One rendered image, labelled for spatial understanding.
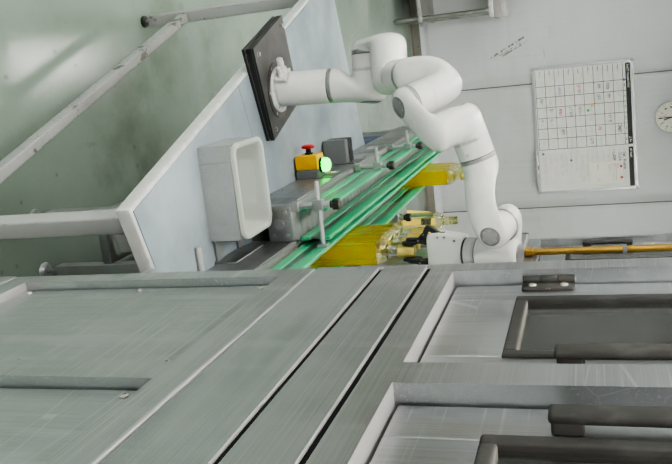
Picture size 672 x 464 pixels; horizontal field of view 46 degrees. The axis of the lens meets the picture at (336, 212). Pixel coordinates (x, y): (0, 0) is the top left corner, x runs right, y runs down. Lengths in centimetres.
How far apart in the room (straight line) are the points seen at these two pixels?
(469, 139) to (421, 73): 22
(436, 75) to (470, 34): 596
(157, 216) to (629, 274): 100
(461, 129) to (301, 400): 122
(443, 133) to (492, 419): 120
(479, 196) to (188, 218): 65
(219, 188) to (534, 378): 125
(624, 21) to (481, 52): 130
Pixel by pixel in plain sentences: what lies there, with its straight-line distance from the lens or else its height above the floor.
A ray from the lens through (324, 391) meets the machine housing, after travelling 68.
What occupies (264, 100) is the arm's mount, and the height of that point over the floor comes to 78.
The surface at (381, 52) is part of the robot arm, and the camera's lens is 204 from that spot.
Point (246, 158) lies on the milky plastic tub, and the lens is 196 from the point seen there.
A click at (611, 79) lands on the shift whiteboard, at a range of 780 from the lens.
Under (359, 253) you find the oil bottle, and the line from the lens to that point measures 204.
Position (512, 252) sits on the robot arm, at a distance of 190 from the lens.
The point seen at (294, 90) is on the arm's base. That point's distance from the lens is 218.
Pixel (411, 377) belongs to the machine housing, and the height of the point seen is 145.
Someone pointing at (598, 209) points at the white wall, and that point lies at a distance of 798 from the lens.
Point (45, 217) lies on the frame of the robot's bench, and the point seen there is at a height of 50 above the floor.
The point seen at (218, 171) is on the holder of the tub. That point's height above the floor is 80.
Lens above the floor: 160
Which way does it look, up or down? 18 degrees down
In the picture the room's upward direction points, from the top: 87 degrees clockwise
